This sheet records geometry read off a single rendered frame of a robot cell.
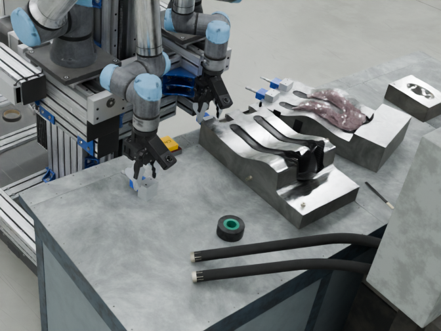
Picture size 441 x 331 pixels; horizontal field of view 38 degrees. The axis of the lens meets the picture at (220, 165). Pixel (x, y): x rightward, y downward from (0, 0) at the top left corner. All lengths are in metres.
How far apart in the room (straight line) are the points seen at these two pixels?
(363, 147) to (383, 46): 2.86
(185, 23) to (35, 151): 1.22
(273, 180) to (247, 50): 2.70
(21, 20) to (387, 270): 1.22
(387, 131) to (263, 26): 2.80
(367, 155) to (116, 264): 0.96
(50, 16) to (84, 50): 0.23
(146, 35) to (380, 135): 0.89
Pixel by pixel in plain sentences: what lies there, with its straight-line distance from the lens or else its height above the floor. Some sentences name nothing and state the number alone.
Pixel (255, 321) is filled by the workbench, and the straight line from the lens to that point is 1.89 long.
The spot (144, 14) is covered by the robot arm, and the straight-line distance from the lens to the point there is 1.83.
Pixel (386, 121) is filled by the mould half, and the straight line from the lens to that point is 2.35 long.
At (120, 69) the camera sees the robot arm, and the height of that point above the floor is 1.18.
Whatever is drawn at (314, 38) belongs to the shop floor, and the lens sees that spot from 4.94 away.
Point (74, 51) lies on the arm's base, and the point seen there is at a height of 1.09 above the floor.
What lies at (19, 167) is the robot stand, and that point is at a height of 0.21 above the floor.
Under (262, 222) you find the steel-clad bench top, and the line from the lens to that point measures 1.95.
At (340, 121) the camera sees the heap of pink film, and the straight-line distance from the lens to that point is 2.31.
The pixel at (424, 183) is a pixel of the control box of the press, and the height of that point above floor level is 1.38.
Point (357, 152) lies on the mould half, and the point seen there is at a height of 0.85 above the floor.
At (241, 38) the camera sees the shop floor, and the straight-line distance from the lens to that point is 4.74.
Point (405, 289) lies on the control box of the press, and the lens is 1.42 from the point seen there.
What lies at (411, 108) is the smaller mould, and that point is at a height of 0.83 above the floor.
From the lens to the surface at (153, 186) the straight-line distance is 1.95.
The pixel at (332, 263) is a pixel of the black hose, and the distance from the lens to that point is 1.76.
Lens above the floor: 2.11
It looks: 38 degrees down
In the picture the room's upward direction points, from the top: 9 degrees clockwise
